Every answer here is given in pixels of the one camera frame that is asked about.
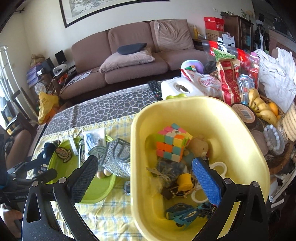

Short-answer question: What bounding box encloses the blue snack packet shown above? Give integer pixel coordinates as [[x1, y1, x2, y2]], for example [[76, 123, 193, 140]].
[[238, 74, 255, 102]]

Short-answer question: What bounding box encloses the brown lidded jar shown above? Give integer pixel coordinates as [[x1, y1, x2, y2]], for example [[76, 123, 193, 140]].
[[231, 102, 257, 123]]

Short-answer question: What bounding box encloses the blue cord packet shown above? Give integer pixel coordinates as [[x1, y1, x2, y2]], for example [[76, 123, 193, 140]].
[[82, 128, 107, 154]]

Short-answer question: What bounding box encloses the dark blue cushion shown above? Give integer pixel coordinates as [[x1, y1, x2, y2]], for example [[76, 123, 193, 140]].
[[117, 43, 147, 55]]

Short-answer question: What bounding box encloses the beige plush toy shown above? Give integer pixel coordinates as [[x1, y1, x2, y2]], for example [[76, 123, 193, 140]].
[[188, 137, 210, 158]]

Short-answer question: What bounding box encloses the silver mesh pouch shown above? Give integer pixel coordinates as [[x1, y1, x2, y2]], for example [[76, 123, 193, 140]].
[[98, 138, 132, 179]]

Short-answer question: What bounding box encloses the white grey appliance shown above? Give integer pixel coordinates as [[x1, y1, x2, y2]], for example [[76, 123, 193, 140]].
[[53, 64, 69, 76]]

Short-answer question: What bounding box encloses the gold metal trinket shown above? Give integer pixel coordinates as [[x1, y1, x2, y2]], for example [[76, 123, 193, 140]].
[[170, 185, 193, 198]]

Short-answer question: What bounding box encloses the brown sofa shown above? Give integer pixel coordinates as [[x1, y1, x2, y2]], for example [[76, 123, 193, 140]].
[[59, 19, 208, 100]]

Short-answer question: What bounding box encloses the blue plastic toy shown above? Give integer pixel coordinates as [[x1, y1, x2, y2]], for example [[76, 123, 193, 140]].
[[165, 202, 216, 231]]

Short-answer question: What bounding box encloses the stack of blue boxes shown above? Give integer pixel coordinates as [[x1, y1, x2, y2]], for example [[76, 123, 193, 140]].
[[26, 64, 44, 87]]

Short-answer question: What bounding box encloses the upright beige cushion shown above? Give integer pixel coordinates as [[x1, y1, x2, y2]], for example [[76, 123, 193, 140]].
[[154, 19, 195, 52]]

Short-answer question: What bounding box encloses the wicker basket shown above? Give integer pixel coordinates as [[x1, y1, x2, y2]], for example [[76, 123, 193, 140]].
[[250, 93, 296, 175]]

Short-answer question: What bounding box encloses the white bead bracelet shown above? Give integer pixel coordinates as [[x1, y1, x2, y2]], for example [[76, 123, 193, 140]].
[[264, 124, 286, 153]]

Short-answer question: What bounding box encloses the cardboard box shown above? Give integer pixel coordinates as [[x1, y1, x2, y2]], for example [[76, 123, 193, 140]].
[[205, 29, 223, 41]]

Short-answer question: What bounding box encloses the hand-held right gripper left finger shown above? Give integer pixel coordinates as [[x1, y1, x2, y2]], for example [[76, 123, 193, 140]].
[[22, 155, 100, 241]]

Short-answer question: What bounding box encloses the navy flower knit hat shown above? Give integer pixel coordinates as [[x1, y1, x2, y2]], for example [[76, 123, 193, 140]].
[[35, 142, 58, 178]]

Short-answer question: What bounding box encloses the red foil packet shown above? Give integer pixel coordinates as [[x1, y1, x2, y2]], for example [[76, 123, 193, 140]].
[[236, 49, 260, 88]]

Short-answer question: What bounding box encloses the black speaker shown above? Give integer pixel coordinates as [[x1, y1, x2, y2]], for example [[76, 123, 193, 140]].
[[55, 50, 66, 65]]

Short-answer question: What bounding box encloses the pencil lead case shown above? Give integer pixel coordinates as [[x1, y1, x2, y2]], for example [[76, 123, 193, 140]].
[[68, 136, 79, 156]]

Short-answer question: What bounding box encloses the purple white container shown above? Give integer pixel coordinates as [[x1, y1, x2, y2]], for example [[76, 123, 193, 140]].
[[181, 60, 204, 75]]

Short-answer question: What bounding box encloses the green plastic item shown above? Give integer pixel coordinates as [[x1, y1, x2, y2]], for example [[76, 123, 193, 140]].
[[165, 93, 187, 100]]

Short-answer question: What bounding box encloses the green label snack bag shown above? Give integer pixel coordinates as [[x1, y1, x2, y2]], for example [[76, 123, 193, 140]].
[[211, 47, 234, 62]]

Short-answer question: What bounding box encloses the white red snack bag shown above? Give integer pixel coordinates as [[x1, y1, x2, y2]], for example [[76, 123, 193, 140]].
[[180, 68, 222, 99]]

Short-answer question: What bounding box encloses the black remote control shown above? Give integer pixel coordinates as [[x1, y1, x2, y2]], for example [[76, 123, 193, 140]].
[[148, 80, 163, 101]]

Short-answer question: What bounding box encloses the orange fruit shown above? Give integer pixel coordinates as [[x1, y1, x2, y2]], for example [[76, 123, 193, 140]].
[[268, 102, 280, 116]]

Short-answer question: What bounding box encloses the wooden cabinet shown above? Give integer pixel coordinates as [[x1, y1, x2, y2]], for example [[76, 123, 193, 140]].
[[221, 13, 253, 51]]

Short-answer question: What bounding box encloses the dark bag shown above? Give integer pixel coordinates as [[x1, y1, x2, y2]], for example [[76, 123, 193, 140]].
[[147, 160, 188, 186]]

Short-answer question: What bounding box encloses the embroidered crest patch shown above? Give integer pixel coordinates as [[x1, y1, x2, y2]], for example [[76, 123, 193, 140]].
[[55, 146, 74, 161]]

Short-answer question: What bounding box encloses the banana bunch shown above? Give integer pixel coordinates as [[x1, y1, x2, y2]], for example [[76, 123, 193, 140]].
[[248, 88, 279, 127]]

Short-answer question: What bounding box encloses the yellow spool toy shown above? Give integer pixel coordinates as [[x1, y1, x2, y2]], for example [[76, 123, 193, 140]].
[[177, 173, 193, 190]]

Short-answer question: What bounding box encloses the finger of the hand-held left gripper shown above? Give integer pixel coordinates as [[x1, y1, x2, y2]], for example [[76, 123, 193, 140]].
[[7, 160, 38, 176], [30, 168, 58, 185]]

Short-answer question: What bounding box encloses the red patterned snack bag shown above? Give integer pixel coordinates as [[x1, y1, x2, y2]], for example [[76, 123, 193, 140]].
[[216, 59, 242, 105]]

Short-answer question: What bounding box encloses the pastel puzzle cube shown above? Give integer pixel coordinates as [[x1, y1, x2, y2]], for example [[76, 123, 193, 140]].
[[155, 123, 193, 162]]

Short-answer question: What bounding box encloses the yellow plastic bag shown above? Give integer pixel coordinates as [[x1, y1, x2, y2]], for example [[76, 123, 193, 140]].
[[38, 91, 60, 123]]

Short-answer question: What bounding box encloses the grey stone pattern cloth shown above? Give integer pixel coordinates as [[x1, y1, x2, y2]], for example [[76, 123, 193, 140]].
[[43, 83, 163, 137]]

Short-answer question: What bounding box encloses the yellow plastic tub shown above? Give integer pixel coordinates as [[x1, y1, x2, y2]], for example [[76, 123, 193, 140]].
[[130, 95, 271, 241]]

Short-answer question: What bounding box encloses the biscuit packet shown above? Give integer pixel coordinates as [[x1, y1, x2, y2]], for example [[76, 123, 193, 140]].
[[279, 108, 296, 142]]

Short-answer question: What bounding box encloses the white crumpled cloth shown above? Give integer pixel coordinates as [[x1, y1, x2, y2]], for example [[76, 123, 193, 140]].
[[255, 47, 296, 112]]

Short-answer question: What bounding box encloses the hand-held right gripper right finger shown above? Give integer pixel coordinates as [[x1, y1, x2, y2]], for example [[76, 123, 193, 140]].
[[191, 156, 270, 241]]

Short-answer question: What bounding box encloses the white plastic ring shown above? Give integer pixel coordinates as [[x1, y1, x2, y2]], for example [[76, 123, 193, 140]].
[[209, 162, 228, 176], [191, 187, 208, 202]]

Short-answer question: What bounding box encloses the person's left hand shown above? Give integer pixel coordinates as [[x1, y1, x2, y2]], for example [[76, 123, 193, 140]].
[[0, 204, 23, 238]]

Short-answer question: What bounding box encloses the green plastic tray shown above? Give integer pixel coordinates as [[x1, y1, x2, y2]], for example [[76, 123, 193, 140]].
[[45, 134, 116, 204]]

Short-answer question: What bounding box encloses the red box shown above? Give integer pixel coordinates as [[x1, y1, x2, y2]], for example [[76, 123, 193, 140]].
[[203, 17, 225, 32]]

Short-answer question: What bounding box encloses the yellow checked tablecloth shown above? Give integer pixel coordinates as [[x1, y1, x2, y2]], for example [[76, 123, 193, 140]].
[[35, 118, 144, 241]]

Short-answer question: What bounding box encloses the framed wall picture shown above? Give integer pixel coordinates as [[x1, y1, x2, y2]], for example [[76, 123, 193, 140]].
[[59, 0, 171, 29]]

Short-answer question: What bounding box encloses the black white strap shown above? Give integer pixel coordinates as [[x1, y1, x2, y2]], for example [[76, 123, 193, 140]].
[[79, 139, 87, 167]]

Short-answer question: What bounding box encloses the wooden chair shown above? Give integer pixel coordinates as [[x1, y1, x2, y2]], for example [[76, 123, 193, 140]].
[[1, 88, 37, 163]]

